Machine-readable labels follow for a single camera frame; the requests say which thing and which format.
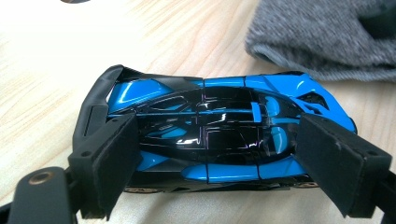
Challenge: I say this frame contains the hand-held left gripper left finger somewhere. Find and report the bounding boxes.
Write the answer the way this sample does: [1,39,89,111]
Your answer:
[67,111,143,221]

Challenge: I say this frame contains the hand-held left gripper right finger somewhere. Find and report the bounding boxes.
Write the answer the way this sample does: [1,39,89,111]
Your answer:
[293,112,393,218]

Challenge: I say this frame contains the blue toy car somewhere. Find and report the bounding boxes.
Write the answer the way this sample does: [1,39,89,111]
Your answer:
[73,63,358,194]

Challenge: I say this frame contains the grey cloth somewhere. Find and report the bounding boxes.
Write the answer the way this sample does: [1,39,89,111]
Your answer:
[244,0,396,83]

